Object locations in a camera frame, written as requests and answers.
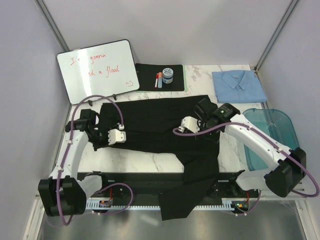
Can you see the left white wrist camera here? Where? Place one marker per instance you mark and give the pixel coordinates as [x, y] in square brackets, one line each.
[116, 135]

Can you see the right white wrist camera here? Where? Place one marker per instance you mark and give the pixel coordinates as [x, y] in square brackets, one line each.
[190, 123]

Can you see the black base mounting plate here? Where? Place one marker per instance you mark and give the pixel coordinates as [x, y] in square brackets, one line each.
[148, 186]

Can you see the teal transparent plastic bin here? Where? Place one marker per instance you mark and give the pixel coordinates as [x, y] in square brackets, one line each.
[275, 124]

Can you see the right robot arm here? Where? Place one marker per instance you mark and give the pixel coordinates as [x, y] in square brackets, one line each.
[284, 165]

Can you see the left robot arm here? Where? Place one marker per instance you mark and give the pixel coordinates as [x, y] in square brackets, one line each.
[62, 189]

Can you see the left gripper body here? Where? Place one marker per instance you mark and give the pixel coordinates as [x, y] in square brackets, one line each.
[100, 139]

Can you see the white dry erase board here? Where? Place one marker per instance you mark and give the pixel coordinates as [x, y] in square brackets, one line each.
[106, 69]

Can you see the light blue cable duct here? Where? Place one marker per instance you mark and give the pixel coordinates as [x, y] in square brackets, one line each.
[99, 204]

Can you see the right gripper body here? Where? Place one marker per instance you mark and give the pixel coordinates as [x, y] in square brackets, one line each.
[213, 136]

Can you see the black long sleeve shirt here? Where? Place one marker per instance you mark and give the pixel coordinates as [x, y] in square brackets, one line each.
[149, 128]

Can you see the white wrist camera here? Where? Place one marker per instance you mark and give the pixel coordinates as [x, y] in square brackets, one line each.
[190, 123]
[116, 135]

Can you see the red marker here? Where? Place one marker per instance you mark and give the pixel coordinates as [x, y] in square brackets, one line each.
[156, 81]

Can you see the black mat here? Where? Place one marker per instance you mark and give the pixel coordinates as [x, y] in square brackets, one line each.
[146, 74]

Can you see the folded blue shirt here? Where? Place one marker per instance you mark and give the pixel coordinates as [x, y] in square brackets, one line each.
[238, 87]

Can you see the blue lidded jar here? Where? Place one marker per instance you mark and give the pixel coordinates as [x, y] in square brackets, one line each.
[167, 75]

